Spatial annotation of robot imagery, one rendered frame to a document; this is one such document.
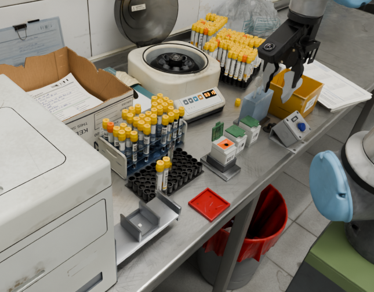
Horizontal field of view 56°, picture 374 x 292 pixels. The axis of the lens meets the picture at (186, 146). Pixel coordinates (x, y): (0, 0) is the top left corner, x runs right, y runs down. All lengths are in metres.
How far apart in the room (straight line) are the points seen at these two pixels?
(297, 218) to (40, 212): 1.75
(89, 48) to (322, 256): 0.89
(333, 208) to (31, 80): 0.80
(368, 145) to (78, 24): 0.87
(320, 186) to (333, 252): 0.18
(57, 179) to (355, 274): 0.56
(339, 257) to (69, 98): 0.74
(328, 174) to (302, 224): 1.45
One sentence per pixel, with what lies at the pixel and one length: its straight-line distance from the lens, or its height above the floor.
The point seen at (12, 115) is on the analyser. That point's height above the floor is 1.17.
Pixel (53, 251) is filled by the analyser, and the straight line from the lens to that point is 0.49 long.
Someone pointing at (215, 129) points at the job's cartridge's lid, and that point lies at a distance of 0.83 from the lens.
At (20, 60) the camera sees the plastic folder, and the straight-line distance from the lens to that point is 1.06.
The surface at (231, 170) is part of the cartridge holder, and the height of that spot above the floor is 0.89.
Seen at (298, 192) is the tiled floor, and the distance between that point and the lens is 2.20.
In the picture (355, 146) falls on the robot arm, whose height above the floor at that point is 1.16.
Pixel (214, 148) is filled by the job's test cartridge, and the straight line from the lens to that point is 0.84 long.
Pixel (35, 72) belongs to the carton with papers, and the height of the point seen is 0.98.
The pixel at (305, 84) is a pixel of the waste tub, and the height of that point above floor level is 0.95.
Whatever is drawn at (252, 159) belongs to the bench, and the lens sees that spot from 0.94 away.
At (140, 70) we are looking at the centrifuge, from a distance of 1.04.
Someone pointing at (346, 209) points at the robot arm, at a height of 1.08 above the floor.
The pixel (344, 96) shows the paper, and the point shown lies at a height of 0.89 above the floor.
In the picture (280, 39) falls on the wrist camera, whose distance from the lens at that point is 0.81.
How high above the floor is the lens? 1.47
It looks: 40 degrees down
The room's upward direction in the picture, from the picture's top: 8 degrees clockwise
